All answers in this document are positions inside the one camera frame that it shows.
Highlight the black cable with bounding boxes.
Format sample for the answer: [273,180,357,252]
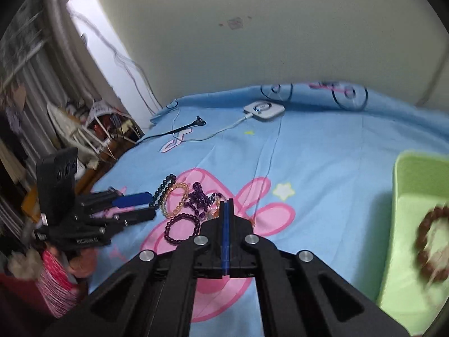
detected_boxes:
[135,115,207,145]

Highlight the white square charger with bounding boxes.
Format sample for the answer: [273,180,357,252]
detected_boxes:
[243,100,286,123]

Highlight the person's left forearm pink sleeve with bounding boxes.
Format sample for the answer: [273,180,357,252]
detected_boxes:
[37,247,83,318]

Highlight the dangling wall wires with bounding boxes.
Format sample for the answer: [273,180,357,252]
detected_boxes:
[68,5,165,110]

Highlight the white charger cable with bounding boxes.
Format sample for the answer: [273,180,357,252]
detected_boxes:
[164,107,254,143]

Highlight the purple amethyst chip bracelet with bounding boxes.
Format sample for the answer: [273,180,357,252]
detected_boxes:
[187,181,215,219]

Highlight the brown wooden bead bracelet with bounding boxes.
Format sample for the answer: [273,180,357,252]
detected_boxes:
[416,204,449,284]

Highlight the white pointed board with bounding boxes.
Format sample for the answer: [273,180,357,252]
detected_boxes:
[47,103,86,148]

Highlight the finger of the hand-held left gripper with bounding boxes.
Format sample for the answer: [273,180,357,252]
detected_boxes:
[79,187,152,212]
[89,208,157,233]

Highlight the thin white cable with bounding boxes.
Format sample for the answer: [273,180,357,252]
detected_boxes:
[251,117,283,227]

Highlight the blue cartoon printed bedsheet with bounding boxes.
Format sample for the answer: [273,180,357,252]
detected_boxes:
[88,82,449,337]

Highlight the white wire rack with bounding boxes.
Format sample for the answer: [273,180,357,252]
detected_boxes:
[70,100,143,157]

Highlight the dark purple round bead bracelet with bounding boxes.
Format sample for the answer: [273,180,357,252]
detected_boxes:
[164,213,201,246]

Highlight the green plastic basin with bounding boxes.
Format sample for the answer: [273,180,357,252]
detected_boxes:
[375,150,449,336]

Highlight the person's left hand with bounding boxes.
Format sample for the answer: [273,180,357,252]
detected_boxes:
[67,249,98,279]

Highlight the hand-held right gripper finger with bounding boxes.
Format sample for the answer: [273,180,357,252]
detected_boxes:
[44,198,228,337]
[227,198,411,337]

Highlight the clear crystal bracelet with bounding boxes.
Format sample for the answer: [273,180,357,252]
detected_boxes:
[207,192,222,219]

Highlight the black bead bracelet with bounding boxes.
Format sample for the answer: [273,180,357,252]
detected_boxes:
[149,174,177,210]

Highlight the amber bead bracelet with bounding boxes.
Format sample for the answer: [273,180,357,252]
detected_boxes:
[161,181,190,219]

